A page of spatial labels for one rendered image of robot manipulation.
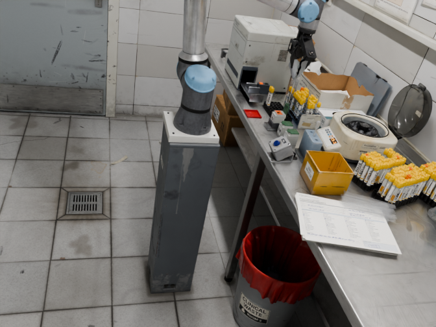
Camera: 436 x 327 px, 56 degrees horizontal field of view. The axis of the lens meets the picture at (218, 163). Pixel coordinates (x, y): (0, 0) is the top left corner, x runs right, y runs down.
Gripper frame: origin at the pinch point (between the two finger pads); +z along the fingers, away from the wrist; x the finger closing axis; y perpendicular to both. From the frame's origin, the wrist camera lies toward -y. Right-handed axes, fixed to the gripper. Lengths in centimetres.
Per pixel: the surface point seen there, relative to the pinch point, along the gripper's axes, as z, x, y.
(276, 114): 15.1, 7.4, -6.2
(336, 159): 15.2, -4.3, -40.1
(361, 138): 10.7, -18.5, -31.6
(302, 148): 19.4, 2.4, -26.3
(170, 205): 52, 51, -21
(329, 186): 18, 4, -52
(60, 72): 73, 107, 159
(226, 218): 110, 2, 32
